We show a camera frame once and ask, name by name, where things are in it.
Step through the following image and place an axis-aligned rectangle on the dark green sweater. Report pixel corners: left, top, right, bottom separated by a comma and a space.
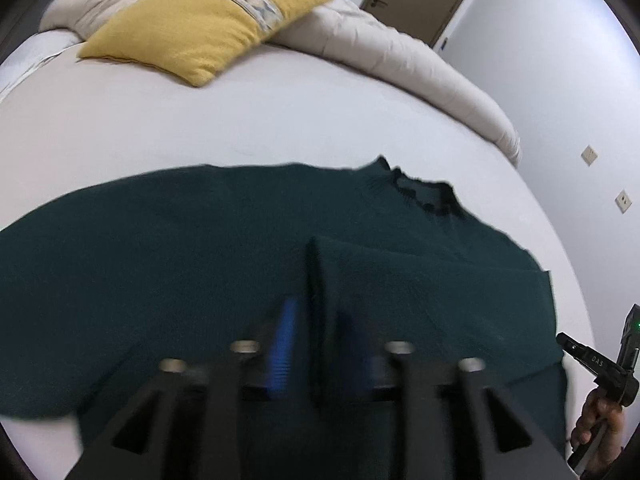
1, 159, 567, 479

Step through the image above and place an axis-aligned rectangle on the person right hand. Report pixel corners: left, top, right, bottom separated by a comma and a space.
569, 386, 626, 476

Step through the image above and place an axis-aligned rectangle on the white bed sheet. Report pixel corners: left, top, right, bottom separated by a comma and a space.
0, 28, 597, 480

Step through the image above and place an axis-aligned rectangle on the yellow patterned cushion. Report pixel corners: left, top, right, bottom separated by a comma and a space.
78, 0, 332, 87

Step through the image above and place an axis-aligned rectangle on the beige duvet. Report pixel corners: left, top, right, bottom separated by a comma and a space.
39, 0, 521, 164

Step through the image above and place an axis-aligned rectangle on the white pillow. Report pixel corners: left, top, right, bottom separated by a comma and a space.
0, 29, 82, 101

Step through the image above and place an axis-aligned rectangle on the lower wall socket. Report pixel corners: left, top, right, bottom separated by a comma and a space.
615, 190, 632, 214

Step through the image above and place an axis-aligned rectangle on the wall socket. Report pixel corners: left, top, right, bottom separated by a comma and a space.
615, 190, 632, 214
582, 145, 598, 166

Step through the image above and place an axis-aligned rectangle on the upper wall socket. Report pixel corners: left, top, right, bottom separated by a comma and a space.
582, 145, 598, 166

